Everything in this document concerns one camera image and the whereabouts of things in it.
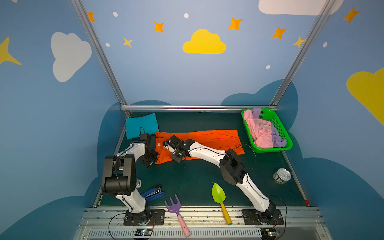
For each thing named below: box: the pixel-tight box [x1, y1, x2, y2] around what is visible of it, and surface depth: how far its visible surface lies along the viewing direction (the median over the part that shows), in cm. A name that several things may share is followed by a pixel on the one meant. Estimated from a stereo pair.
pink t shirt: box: [243, 109, 273, 148], surface depth 103 cm
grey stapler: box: [135, 178, 142, 188], surface depth 86 cm
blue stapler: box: [141, 185, 165, 202], surface depth 81 cm
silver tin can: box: [273, 168, 292, 184], surface depth 86 cm
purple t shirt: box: [251, 108, 287, 148], surface depth 101 cm
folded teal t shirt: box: [125, 112, 159, 140], surface depth 117 cm
